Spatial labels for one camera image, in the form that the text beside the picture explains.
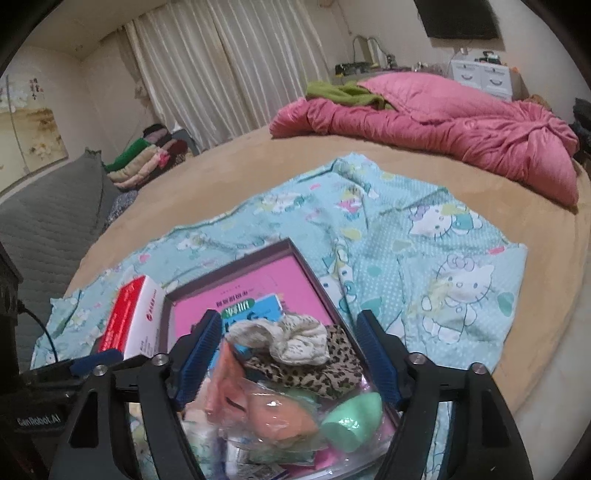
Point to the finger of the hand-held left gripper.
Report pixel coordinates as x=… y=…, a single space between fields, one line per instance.
x=97 y=361

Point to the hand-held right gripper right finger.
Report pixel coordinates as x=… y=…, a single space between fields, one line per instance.
x=376 y=357

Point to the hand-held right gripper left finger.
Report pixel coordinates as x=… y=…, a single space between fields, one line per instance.
x=198 y=360

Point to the green egg makeup sponge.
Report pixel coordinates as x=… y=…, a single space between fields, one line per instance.
x=351 y=424

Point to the white lace scrunchie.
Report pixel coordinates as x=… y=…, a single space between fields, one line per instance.
x=295 y=344

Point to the clear plastic packet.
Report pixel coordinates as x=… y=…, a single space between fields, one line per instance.
x=272 y=415

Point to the purple shallow box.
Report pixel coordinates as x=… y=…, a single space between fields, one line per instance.
x=231 y=271

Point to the red tissue pack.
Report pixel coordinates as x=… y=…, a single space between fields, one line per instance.
x=134 y=314

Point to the pink book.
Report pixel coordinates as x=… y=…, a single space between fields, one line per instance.
x=277 y=277

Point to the teal cartoon printed blanket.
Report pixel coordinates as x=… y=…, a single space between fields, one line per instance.
x=392 y=230

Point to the grey quilted headboard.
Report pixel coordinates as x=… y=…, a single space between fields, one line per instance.
x=46 y=230

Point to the dark floral cloth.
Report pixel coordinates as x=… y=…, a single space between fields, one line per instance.
x=121 y=203

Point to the stack of folded clothes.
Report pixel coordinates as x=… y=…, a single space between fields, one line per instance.
x=138 y=161

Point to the pink quilt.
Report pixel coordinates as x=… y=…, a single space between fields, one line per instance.
x=461 y=129

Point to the green cloth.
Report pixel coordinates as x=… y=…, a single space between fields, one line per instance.
x=341 y=94

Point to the black electronic device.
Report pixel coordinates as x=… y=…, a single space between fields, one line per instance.
x=352 y=68

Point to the white drawer cabinet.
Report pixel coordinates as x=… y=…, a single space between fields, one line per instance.
x=485 y=76

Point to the white curtain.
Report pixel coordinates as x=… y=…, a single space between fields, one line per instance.
x=231 y=60

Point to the wall painting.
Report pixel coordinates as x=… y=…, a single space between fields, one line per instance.
x=27 y=138

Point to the black wall television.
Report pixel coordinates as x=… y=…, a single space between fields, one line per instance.
x=457 y=18

